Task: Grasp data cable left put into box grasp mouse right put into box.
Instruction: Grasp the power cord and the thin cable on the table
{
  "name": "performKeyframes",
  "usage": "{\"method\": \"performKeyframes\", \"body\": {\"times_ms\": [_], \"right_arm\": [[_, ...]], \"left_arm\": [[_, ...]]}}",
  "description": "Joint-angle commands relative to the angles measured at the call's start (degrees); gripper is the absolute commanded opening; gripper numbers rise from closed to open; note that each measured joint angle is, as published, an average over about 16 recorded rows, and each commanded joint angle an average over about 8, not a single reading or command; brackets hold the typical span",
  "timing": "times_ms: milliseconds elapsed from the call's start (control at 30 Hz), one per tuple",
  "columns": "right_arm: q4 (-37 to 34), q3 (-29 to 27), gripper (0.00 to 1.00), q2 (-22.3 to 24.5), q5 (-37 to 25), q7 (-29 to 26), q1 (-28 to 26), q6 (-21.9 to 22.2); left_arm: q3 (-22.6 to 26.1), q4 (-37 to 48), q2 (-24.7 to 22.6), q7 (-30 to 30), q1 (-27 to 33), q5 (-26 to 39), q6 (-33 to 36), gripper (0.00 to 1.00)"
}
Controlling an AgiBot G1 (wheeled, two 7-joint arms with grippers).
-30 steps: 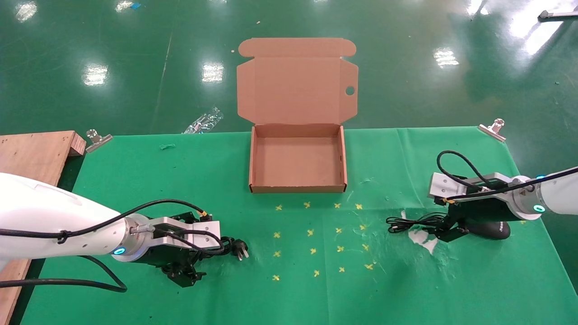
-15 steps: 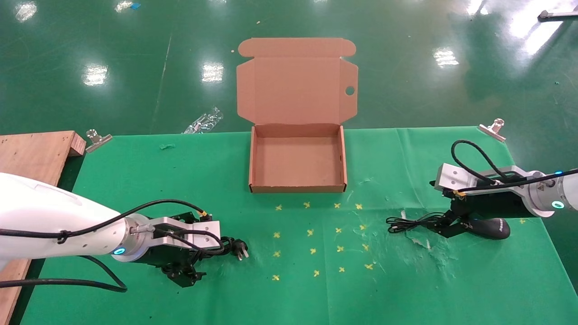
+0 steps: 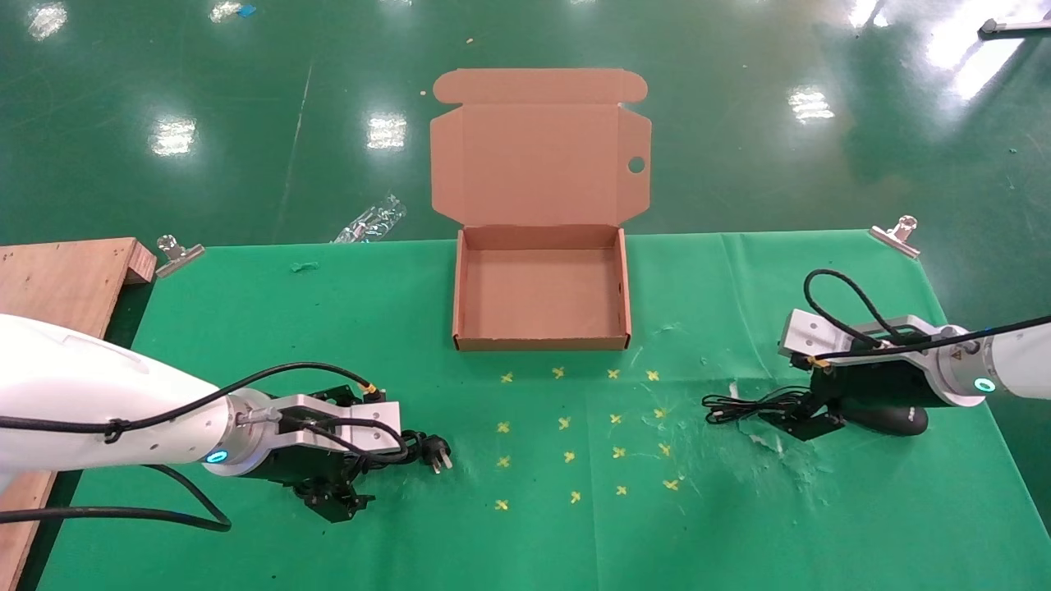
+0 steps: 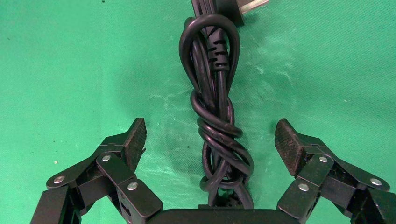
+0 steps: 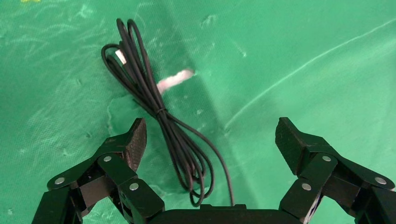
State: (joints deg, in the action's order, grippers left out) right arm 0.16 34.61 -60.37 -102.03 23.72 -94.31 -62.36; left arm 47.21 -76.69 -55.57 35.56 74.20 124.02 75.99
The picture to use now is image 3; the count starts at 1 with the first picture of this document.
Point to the silver metal binder clip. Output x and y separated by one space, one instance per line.
182 258
895 238

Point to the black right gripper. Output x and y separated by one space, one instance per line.
878 384

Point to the green table cloth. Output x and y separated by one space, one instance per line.
493 558

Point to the small blue tape piece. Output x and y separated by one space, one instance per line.
244 10

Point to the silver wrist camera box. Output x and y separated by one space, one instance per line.
378 423
809 332

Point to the open brown cardboard box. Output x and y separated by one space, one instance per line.
542 164

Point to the grey metal stand foot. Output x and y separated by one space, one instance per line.
1018 27

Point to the clear plastic wrapper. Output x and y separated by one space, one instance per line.
369 222

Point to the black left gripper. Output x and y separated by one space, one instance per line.
308 469

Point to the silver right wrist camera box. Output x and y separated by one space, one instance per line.
809 332

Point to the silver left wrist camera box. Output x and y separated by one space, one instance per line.
378 423

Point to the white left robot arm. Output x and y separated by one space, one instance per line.
82 394

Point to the brown wooden board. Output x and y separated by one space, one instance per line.
57 279

